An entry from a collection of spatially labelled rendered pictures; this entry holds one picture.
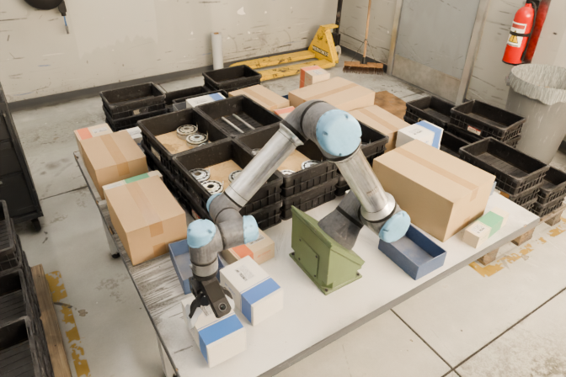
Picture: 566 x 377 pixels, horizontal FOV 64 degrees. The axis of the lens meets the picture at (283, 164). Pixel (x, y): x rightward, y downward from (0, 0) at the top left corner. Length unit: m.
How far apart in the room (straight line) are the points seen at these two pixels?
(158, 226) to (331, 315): 0.69
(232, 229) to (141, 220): 0.56
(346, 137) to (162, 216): 0.81
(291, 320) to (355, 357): 0.85
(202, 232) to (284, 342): 0.49
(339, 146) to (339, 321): 0.62
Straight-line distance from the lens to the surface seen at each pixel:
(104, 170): 2.09
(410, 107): 3.60
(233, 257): 1.66
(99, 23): 4.91
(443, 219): 1.88
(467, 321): 2.65
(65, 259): 3.01
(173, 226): 1.75
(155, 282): 1.71
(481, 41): 4.75
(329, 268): 1.55
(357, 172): 1.32
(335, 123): 1.20
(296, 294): 1.63
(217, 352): 1.40
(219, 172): 1.99
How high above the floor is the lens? 1.91
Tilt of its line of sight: 32 degrees down
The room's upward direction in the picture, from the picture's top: 1 degrees clockwise
